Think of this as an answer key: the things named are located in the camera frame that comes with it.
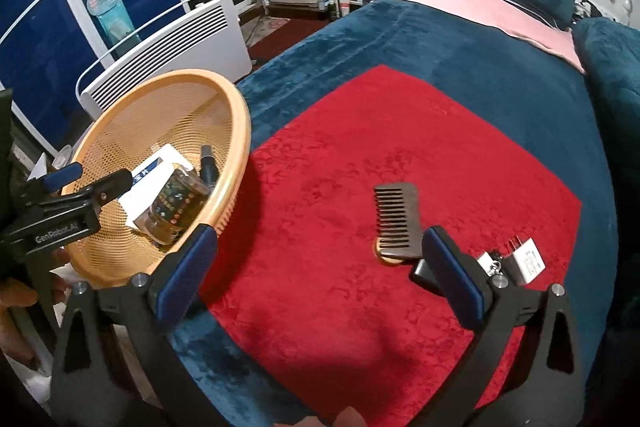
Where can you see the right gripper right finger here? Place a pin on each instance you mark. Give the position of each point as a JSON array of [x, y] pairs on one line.
[[522, 367]]

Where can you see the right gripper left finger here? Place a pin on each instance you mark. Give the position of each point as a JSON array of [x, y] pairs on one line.
[[113, 363]]

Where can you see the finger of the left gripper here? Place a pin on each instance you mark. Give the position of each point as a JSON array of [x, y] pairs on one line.
[[62, 219], [38, 189]]

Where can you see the white medicine box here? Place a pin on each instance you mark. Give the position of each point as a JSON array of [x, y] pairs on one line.
[[148, 179]]

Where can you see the glass jar gold lid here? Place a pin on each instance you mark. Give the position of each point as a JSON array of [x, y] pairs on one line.
[[174, 208]]

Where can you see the white cylindrical bottle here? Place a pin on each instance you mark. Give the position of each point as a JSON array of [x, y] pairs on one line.
[[491, 263]]

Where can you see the white USB charger block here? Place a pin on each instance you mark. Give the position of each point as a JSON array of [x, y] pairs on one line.
[[523, 262]]

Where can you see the orange mesh basket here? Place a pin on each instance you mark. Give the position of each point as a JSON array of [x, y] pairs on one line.
[[150, 131]]

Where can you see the dark blue spray bottle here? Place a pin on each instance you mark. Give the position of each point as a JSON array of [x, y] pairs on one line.
[[209, 172]]

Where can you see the dark wooden comb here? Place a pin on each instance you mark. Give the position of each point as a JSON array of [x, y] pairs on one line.
[[398, 227]]

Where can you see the person left hand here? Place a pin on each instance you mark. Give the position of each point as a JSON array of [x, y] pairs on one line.
[[17, 339]]

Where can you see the person right hand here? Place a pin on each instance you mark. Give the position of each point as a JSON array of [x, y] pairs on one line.
[[347, 418]]

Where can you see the red patterned cloth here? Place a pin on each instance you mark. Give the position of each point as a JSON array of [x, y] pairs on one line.
[[312, 280]]

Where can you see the white panel heater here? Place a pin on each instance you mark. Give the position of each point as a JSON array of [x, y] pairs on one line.
[[207, 37]]

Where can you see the blue velvet blanket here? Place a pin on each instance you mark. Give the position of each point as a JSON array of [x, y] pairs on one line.
[[535, 99]]

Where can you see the pink blanket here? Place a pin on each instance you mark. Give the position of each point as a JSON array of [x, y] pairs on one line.
[[513, 22]]

